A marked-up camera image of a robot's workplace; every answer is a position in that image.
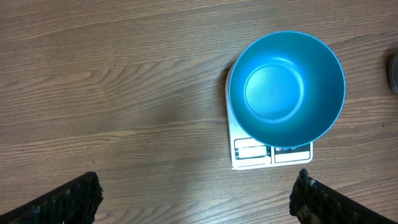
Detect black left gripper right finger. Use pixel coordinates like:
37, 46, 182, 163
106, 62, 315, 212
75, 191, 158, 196
289, 169, 397, 224

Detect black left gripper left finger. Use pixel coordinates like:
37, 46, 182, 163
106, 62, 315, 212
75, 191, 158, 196
1, 172, 103, 224

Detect blue metal bowl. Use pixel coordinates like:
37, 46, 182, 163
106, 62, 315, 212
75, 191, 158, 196
228, 30, 346, 148

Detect white digital kitchen scale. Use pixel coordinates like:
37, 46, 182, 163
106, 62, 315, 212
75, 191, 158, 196
225, 67, 313, 170

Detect clear plastic bean container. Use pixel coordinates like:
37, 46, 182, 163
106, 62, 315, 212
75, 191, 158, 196
387, 54, 398, 95

